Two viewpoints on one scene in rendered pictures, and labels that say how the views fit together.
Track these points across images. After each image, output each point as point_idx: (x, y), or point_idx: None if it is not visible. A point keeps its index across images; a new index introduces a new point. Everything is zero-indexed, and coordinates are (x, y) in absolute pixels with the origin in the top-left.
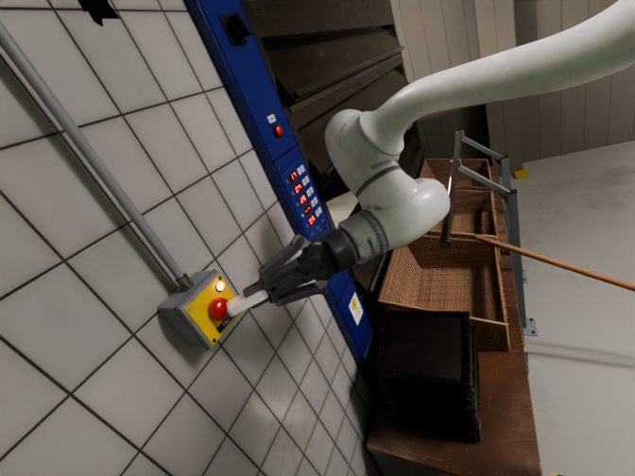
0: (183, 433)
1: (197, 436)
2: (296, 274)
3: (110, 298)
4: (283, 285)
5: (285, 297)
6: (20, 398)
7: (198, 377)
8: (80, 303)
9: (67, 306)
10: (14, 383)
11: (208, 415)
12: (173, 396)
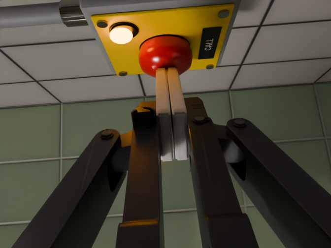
0: (291, 43)
1: (321, 36)
2: (202, 215)
3: (64, 37)
4: (194, 183)
5: (239, 181)
6: (114, 83)
7: (272, 9)
8: (56, 51)
9: (54, 57)
10: (102, 82)
11: (329, 20)
12: (243, 36)
